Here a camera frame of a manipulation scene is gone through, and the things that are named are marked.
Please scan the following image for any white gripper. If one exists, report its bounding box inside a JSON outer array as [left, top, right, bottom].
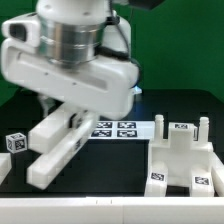
[[1, 39, 138, 129]]

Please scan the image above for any white chair back frame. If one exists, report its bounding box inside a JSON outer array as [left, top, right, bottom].
[[27, 104, 99, 189]]

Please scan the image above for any white tagged cube nut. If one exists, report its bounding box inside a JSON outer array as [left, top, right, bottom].
[[193, 126, 198, 141], [6, 133, 27, 154]]

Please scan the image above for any white chair seat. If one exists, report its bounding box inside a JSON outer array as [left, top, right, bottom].
[[148, 115, 214, 187]]

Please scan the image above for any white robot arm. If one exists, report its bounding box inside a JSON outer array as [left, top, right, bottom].
[[1, 0, 165, 120]]

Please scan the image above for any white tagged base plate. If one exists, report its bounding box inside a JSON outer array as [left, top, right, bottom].
[[91, 121, 155, 140]]

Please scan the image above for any white left fence rail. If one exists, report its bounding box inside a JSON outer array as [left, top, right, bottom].
[[0, 153, 12, 184]]

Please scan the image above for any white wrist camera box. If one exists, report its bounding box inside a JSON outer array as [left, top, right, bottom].
[[2, 12, 41, 47]]

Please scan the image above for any white front fence rail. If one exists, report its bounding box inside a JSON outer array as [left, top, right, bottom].
[[0, 197, 224, 224]]

